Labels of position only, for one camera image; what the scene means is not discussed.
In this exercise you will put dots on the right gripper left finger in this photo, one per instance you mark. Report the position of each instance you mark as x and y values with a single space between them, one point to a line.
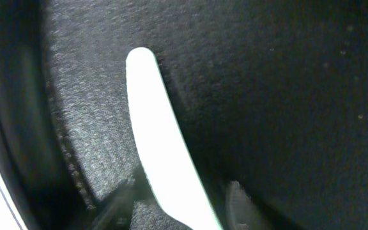
132 206

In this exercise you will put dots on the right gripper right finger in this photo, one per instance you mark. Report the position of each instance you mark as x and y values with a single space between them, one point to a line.
243 213

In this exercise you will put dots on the light blue plastic spoon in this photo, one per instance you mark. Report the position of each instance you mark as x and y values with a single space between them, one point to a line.
161 148

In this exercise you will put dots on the round black serving tray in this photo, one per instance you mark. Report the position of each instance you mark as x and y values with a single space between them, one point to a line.
271 94

